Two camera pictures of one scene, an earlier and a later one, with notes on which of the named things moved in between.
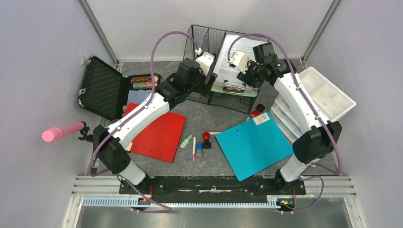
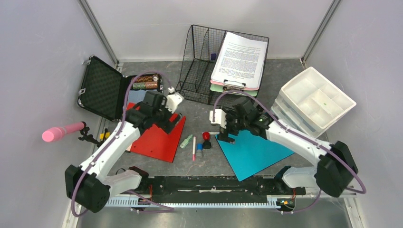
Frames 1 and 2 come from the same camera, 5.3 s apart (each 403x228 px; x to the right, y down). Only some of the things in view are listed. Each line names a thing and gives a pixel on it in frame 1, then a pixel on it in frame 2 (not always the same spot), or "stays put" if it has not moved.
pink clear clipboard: [233, 84] stays put
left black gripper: [204, 87] -> [167, 126]
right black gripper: [246, 78] -> [223, 133]
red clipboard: [160, 140] stays put
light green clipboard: [233, 90] stays put
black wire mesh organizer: [206, 42] stays put
